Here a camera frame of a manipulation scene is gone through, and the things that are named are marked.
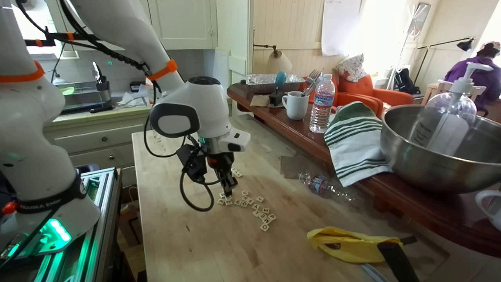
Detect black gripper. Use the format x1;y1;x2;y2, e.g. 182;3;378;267
206;148;239;197

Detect torn brown paper piece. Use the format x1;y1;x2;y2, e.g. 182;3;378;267
278;153;314;181

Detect brown paper sheet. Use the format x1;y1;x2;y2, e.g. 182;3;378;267
248;92;272;109

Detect crumpled clear plastic wrapper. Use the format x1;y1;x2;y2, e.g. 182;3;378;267
297;170;353;202

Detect black stand block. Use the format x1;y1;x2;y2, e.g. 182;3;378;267
267;89;284;108

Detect white ceramic mug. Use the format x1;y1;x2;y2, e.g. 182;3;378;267
280;89;309;122

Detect aluminium foil tray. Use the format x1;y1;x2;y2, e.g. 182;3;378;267
244;72;306;86

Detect clear plastic water bottle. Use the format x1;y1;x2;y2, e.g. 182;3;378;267
308;72;336;134

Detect desk lamp cream shade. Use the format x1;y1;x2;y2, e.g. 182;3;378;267
253;42;294;75

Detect green striped white towel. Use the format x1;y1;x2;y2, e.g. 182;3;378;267
322;100;392;188

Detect white base cabinet drawers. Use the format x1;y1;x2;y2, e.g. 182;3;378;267
43;103;162;170

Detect black kitchen faucet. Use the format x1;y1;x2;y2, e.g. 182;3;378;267
90;61;114;106

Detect patterned cushion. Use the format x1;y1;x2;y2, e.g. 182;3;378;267
337;53;372;83

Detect orange armchair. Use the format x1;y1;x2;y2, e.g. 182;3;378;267
333;68;416;119

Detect red-brown wooden counter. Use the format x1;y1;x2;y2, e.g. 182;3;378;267
225;81;501;258

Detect blank white flipchart paper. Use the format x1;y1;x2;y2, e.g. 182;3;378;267
319;0;364;57

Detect black bag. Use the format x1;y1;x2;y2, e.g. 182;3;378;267
391;67;420;95

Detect large steel bowl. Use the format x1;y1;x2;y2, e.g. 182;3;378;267
380;103;501;195

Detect clear pump sanitizer bottle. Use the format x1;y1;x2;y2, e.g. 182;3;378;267
406;61;494;156

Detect black metal rod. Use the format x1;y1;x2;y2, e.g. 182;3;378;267
21;29;99;50

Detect white ceramic cup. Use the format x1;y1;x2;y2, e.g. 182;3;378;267
474;188;501;231

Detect person in purple top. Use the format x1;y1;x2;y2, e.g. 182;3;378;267
442;40;501;114

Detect black floor lamp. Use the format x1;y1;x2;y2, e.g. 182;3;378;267
411;36;475;90

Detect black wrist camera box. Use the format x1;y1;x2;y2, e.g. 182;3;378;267
176;144;209;184

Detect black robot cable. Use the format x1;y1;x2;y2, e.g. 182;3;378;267
13;0;215;213

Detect orange strap on forearm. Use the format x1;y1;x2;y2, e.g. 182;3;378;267
146;57;178;83

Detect aluminium robot stand frame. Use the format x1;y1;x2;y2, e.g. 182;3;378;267
0;166;123;282

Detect black tool handle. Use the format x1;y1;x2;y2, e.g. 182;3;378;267
375;239;420;282

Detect orange strap on wide link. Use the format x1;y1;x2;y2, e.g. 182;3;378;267
0;59;46;84

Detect framed wall poster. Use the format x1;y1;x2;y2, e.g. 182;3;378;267
405;0;433;43

